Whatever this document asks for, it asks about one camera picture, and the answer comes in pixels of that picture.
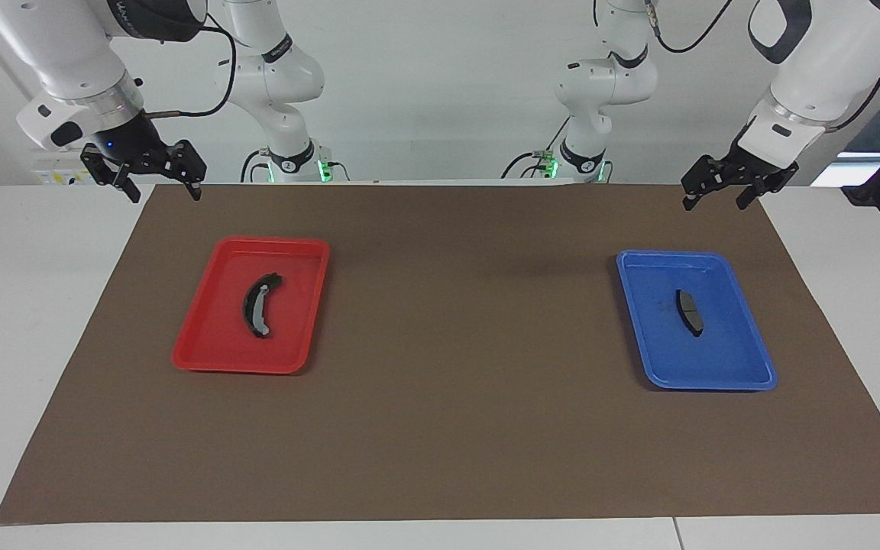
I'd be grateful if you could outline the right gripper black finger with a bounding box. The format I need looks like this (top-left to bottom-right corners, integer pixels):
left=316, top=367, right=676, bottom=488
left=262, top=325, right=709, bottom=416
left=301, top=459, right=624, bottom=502
left=80, top=144, right=142, bottom=204
left=168, top=139, right=209, bottom=202

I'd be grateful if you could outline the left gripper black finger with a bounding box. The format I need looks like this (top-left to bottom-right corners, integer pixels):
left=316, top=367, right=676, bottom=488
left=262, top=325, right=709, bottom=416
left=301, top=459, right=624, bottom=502
left=680, top=155, right=725, bottom=212
left=736, top=164, right=800, bottom=212

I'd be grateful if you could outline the dark brake pad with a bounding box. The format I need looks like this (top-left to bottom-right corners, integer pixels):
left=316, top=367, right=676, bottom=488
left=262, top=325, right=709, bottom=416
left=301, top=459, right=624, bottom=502
left=675, top=289, right=705, bottom=338

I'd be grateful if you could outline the curved brake shoe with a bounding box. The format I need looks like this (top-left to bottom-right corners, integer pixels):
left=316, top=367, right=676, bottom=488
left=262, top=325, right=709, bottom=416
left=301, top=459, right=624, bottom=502
left=241, top=273, right=285, bottom=338

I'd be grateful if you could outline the white labelled power strip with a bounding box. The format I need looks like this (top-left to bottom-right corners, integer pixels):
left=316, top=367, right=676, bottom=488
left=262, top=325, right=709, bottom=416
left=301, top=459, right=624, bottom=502
left=32, top=153, right=94, bottom=186

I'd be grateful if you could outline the bright monitor screen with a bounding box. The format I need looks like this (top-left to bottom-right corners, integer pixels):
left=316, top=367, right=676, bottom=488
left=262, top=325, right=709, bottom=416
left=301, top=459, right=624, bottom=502
left=812, top=151, right=880, bottom=189

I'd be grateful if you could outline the blue plastic tray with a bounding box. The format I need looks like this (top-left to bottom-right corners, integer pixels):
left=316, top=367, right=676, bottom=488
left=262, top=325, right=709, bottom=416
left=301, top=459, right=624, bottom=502
left=616, top=249, right=778, bottom=392

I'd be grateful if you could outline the red plastic tray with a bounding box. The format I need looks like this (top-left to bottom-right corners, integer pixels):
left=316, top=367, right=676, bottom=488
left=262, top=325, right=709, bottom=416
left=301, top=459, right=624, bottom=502
left=171, top=235, right=331, bottom=375

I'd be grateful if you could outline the brown table mat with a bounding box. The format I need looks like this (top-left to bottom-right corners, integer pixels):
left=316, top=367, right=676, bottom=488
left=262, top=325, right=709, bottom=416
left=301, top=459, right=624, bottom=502
left=0, top=182, right=880, bottom=525

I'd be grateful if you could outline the black base cable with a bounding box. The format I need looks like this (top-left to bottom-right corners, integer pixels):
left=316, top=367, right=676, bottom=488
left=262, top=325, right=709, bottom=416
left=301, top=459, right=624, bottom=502
left=240, top=147, right=268, bottom=184
left=501, top=137, right=563, bottom=181

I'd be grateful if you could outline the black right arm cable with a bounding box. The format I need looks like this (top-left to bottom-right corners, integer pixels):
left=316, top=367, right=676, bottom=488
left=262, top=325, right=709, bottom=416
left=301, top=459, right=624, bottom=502
left=142, top=11, right=238, bottom=120

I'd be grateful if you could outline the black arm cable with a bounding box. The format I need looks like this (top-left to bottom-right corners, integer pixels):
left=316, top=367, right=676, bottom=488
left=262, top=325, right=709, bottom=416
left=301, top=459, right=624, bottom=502
left=642, top=0, right=880, bottom=135
left=142, top=11, right=238, bottom=120

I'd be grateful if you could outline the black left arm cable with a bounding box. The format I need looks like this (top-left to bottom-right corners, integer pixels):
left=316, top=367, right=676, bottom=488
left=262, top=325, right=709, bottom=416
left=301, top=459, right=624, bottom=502
left=642, top=0, right=880, bottom=135

